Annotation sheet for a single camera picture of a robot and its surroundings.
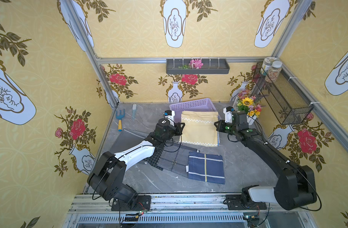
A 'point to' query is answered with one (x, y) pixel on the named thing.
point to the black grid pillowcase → (153, 159)
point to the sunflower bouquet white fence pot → (249, 105)
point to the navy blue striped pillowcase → (206, 167)
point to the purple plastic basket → (205, 105)
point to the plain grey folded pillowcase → (126, 138)
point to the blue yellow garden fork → (120, 121)
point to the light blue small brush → (134, 109)
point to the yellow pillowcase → (199, 128)
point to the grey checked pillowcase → (174, 157)
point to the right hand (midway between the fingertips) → (219, 121)
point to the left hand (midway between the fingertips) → (180, 122)
